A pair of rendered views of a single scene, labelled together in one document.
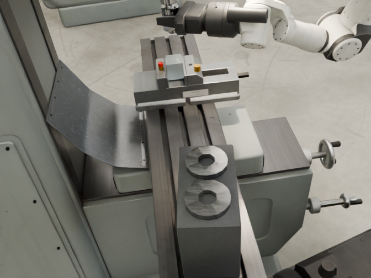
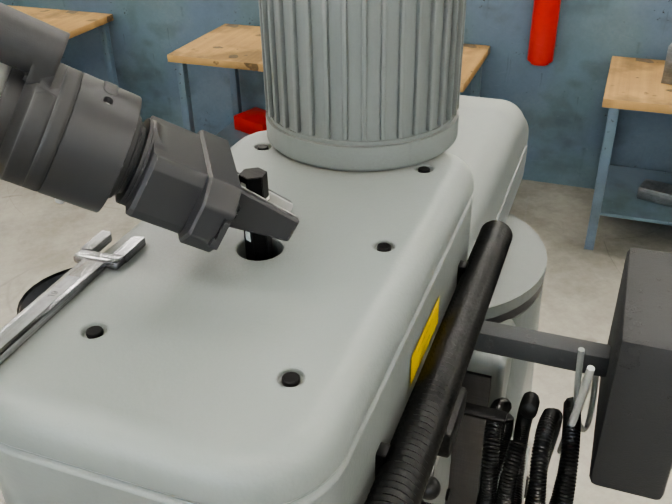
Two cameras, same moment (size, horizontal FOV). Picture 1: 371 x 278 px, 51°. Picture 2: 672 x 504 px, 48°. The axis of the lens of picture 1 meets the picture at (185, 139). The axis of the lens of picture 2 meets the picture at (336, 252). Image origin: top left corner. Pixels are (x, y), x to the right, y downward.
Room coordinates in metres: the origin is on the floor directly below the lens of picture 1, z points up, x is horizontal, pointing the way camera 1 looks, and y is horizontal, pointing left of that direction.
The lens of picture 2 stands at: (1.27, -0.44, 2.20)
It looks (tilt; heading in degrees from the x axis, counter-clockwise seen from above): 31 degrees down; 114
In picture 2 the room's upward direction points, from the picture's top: 1 degrees counter-clockwise
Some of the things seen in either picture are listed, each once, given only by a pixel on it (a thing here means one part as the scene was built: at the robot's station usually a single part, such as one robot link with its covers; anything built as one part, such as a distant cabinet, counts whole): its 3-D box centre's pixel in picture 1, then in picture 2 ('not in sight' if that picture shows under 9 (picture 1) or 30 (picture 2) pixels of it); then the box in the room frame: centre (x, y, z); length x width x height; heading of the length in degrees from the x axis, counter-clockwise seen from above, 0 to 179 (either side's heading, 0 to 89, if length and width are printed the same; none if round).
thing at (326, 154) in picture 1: (317, 155); not in sight; (1.03, -0.49, 0.61); 0.16 x 0.12 x 0.12; 93
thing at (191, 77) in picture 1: (191, 69); not in sight; (1.11, -0.05, 1.00); 0.12 x 0.06 x 0.04; 1
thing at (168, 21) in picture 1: (167, 22); not in sight; (0.98, 0.01, 1.24); 0.06 x 0.02 x 0.03; 68
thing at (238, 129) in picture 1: (184, 143); not in sight; (1.00, 0.00, 0.77); 0.50 x 0.35 x 0.12; 93
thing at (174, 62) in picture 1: (174, 67); not in sight; (1.11, 0.01, 1.02); 0.06 x 0.05 x 0.06; 1
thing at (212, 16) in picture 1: (203, 19); not in sight; (0.97, -0.08, 1.24); 0.13 x 0.12 x 0.10; 158
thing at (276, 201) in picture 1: (197, 206); not in sight; (1.01, -0.02, 0.41); 0.80 x 0.30 x 0.60; 93
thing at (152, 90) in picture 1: (185, 79); not in sight; (1.11, -0.02, 0.97); 0.35 x 0.15 x 0.11; 91
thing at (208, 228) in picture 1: (208, 208); not in sight; (0.53, -0.03, 1.01); 0.22 x 0.12 x 0.20; 175
